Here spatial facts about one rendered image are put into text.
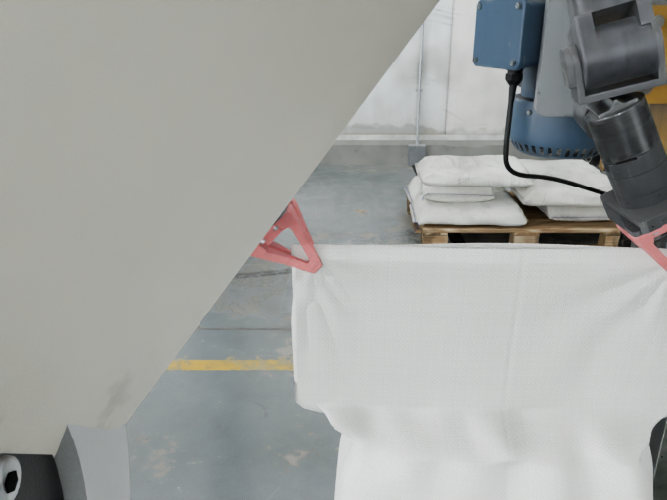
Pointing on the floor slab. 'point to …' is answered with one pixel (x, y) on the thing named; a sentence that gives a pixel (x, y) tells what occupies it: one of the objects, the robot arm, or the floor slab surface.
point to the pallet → (433, 233)
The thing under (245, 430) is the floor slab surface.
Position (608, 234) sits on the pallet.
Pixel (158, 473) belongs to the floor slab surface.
